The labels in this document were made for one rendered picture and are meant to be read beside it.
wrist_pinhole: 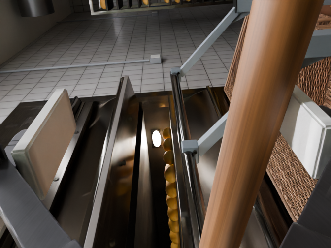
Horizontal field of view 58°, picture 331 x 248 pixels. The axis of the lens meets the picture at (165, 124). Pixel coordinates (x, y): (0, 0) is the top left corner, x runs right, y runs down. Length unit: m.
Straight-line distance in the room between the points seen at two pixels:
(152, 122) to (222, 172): 1.70
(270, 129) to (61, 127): 0.12
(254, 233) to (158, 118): 1.10
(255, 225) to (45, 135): 0.86
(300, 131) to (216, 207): 0.08
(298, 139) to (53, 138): 0.13
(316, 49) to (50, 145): 0.52
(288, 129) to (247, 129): 0.03
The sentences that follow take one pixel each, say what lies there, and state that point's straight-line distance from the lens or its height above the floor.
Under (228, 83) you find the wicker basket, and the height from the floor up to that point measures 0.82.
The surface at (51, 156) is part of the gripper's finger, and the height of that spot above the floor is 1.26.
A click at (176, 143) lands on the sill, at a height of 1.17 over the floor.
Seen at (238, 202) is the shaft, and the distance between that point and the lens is 0.20.
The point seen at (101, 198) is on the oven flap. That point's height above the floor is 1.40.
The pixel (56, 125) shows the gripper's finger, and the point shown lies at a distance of 0.18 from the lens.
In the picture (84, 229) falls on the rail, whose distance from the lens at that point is 0.84.
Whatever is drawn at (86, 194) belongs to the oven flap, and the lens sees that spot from 1.14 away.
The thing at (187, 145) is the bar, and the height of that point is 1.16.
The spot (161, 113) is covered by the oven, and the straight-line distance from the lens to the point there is 1.85.
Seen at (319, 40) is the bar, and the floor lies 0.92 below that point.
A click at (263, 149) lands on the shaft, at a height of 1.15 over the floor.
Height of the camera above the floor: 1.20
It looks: level
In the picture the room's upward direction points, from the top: 95 degrees counter-clockwise
